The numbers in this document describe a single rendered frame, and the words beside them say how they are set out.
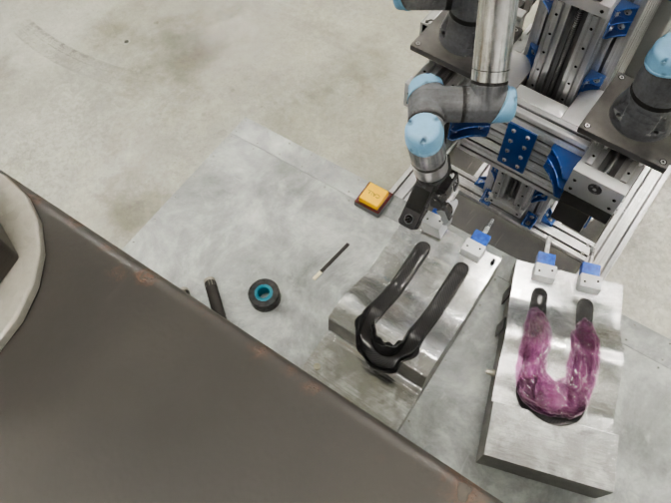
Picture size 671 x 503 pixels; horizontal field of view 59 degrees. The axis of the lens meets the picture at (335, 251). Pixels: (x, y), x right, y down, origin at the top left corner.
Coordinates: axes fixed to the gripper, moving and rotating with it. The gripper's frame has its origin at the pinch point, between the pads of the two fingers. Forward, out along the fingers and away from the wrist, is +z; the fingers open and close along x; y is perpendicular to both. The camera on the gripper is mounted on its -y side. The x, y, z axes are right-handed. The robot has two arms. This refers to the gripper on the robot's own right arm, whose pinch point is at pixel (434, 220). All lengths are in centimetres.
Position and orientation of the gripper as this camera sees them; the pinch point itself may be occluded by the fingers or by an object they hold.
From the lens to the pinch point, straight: 148.9
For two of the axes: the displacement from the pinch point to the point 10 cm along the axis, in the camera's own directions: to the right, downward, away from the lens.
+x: -8.1, -4.2, 4.2
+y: 5.4, -8.1, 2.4
